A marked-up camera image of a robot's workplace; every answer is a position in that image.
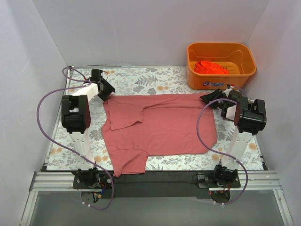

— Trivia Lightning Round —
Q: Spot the pink t shirt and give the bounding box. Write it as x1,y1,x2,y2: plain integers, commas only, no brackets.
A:
102,93,217,177

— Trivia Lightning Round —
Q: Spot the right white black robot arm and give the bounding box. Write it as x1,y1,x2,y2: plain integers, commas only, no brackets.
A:
200,86,267,187

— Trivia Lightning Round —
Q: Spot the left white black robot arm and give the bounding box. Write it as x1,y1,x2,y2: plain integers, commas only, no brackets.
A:
61,69,115,188

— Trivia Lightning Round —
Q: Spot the floral patterned table mat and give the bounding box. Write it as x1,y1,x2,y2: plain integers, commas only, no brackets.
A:
47,66,263,171

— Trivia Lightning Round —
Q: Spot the orange t shirt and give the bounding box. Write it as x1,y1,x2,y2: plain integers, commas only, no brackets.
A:
194,61,229,75

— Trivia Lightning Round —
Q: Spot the orange plastic basket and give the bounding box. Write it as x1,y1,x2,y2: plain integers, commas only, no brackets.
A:
186,42,256,90

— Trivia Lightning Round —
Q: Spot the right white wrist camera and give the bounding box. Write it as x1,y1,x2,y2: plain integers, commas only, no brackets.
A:
223,84,235,96

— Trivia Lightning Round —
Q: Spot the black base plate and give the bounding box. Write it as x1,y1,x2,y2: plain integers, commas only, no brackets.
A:
73,170,241,199

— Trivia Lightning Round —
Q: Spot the aluminium rail frame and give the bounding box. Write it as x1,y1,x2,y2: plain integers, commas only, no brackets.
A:
21,171,293,226

